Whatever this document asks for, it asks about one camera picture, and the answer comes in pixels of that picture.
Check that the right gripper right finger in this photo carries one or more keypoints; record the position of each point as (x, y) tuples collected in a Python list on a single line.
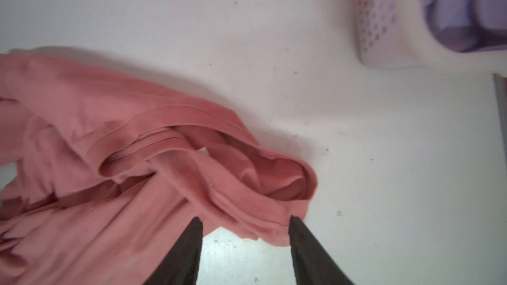
[(311, 263)]

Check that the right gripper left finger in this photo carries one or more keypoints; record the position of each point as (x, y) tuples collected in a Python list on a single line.
[(181, 264)]

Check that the pink t shirt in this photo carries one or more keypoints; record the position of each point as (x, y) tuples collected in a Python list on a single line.
[(111, 169)]

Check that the white plastic laundry basket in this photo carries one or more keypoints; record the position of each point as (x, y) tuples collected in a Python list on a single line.
[(394, 34)]

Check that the lavender t shirt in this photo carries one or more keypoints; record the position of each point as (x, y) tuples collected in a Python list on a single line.
[(467, 25)]

